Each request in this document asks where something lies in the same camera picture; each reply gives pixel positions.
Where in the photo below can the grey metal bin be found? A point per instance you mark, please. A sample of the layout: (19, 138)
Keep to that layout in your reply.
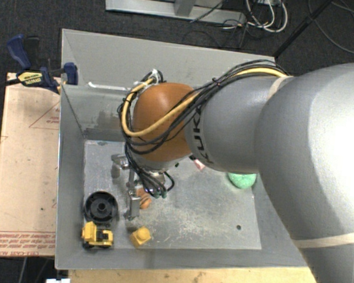
(208, 208)

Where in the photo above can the brown cardboard board, red print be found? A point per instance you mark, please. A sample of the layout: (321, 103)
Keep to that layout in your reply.
(27, 161)

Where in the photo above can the orange ribbed toy food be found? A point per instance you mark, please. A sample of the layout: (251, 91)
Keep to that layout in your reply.
(145, 201)

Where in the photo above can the small pink object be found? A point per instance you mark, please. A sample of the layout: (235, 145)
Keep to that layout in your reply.
(199, 164)

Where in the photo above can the yellow toy brick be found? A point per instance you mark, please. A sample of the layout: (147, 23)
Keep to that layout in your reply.
(140, 236)

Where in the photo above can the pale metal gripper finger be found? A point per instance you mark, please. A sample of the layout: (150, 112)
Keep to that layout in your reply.
(118, 161)
(134, 208)

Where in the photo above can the green sponge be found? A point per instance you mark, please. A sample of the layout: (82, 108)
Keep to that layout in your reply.
(241, 181)

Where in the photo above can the yellow toy truck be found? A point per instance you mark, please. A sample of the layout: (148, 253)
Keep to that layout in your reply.
(96, 235)

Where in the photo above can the black round plastic spool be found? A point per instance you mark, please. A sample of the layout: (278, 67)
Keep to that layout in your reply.
(101, 207)

